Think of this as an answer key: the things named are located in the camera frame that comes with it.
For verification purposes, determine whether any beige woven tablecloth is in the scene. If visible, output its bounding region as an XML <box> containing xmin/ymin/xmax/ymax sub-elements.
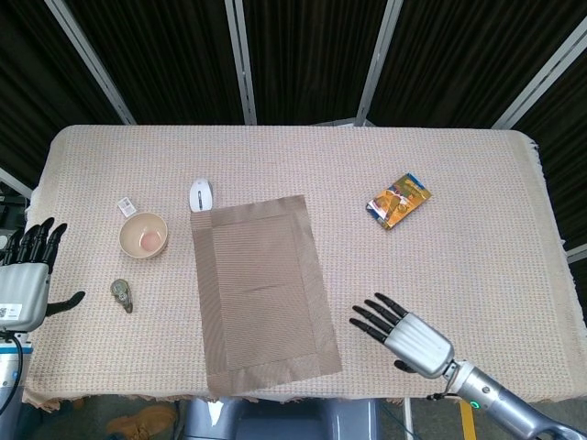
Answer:
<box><xmin>8</xmin><ymin>124</ymin><xmax>574</xmax><ymax>413</ymax></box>

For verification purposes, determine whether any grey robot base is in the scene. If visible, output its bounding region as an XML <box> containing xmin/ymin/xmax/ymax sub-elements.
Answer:
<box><xmin>183</xmin><ymin>397</ymin><xmax>382</xmax><ymax>440</ymax></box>

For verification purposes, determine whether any white table leg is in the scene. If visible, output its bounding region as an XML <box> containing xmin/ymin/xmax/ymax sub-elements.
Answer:
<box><xmin>402</xmin><ymin>397</ymin><xmax>415</xmax><ymax>440</ymax></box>

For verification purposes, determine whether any pink bowl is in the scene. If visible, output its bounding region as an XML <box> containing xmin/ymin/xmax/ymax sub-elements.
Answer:
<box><xmin>118</xmin><ymin>213</ymin><xmax>169</xmax><ymax>261</ymax></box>

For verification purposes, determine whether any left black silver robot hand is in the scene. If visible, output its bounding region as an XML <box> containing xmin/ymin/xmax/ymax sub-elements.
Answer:
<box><xmin>0</xmin><ymin>217</ymin><xmax>87</xmax><ymax>332</ymax></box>

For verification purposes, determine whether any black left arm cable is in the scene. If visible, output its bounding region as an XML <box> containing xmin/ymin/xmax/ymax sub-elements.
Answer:
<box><xmin>0</xmin><ymin>332</ymin><xmax>25</xmax><ymax>413</ymax></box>

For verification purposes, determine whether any brown woven placemat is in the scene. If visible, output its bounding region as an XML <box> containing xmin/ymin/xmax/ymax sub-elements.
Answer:
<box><xmin>189</xmin><ymin>194</ymin><xmax>344</xmax><ymax>396</ymax></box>

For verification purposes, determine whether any grey metal partition post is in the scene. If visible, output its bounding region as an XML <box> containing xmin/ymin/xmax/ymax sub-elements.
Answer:
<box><xmin>223</xmin><ymin>0</ymin><xmax>259</xmax><ymax>126</ymax></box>
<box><xmin>489</xmin><ymin>16</ymin><xmax>587</xmax><ymax>130</ymax></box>
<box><xmin>44</xmin><ymin>0</ymin><xmax>138</xmax><ymax>126</ymax></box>
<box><xmin>354</xmin><ymin>0</ymin><xmax>405</xmax><ymax>127</ymax></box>
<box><xmin>566</xmin><ymin>241</ymin><xmax>587</xmax><ymax>266</ymax></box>
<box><xmin>0</xmin><ymin>166</ymin><xmax>34</xmax><ymax>200</ymax></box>

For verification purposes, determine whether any white computer mouse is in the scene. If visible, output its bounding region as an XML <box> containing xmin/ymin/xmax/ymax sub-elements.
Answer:
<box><xmin>189</xmin><ymin>179</ymin><xmax>215</xmax><ymax>214</ymax></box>

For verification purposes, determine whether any brown shoe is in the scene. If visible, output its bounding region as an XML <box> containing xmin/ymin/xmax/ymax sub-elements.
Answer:
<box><xmin>105</xmin><ymin>401</ymin><xmax>179</xmax><ymax>436</ymax></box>

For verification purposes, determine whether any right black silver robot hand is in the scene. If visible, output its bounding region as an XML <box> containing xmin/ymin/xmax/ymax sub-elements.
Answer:
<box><xmin>349</xmin><ymin>292</ymin><xmax>456</xmax><ymax>380</ymax></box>

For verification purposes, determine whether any orange snack packet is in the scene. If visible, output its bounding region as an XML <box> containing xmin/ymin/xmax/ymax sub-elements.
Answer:
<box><xmin>365</xmin><ymin>172</ymin><xmax>433</xmax><ymax>233</ymax></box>

